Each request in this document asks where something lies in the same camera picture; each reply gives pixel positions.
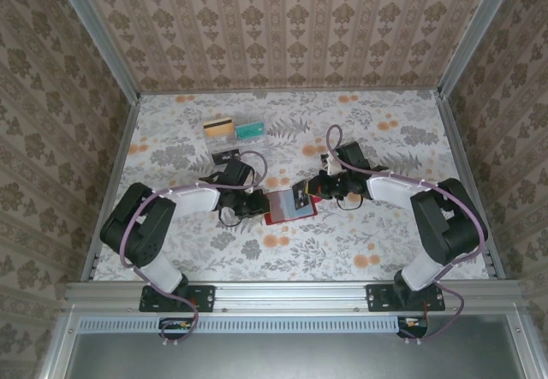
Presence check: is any red card holder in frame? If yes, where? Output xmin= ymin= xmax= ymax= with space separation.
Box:
xmin=263 ymin=189 xmax=320 ymax=227

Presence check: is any clear plastic organizer box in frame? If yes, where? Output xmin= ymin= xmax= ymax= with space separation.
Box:
xmin=203 ymin=115 xmax=270 ymax=164

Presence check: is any teal card with white print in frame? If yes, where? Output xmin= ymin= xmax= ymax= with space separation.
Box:
xmin=235 ymin=121 xmax=265 ymax=142

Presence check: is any yellow card with black stripe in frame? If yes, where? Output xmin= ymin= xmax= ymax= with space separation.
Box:
xmin=202 ymin=116 xmax=235 ymax=138

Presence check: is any black card with white print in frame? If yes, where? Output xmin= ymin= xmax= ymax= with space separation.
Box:
xmin=211 ymin=149 xmax=241 ymax=166

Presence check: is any grey metal sheet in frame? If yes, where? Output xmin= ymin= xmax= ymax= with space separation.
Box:
xmin=63 ymin=331 xmax=530 ymax=379

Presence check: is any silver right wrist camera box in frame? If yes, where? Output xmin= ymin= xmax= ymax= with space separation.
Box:
xmin=320 ymin=151 xmax=340 ymax=175

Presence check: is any aluminium table end rail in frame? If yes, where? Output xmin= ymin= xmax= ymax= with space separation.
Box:
xmin=139 ymin=89 xmax=442 ymax=97

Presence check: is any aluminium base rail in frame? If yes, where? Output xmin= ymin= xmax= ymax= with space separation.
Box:
xmin=63 ymin=280 xmax=524 ymax=314

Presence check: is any aluminium table side rail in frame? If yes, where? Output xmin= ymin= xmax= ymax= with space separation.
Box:
xmin=436 ymin=92 xmax=507 ymax=280
xmin=80 ymin=94 xmax=142 ymax=281

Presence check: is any white slotted cable duct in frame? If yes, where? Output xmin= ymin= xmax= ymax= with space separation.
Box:
xmin=79 ymin=315 xmax=429 ymax=334

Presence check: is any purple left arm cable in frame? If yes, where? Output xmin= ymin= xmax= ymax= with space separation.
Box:
xmin=119 ymin=150 xmax=270 ymax=346

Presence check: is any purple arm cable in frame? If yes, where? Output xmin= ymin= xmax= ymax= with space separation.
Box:
xmin=325 ymin=124 xmax=490 ymax=346
xmin=119 ymin=150 xmax=270 ymax=346

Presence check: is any black wired connector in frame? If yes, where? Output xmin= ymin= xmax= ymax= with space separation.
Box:
xmin=396 ymin=315 xmax=429 ymax=340
xmin=158 ymin=317 xmax=200 ymax=346

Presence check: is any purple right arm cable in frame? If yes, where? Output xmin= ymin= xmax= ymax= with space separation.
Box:
xmin=325 ymin=124 xmax=490 ymax=346

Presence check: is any aluminium frame post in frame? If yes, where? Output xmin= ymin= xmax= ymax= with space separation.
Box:
xmin=50 ymin=0 xmax=142 ymax=103
xmin=435 ymin=0 xmax=521 ymax=98

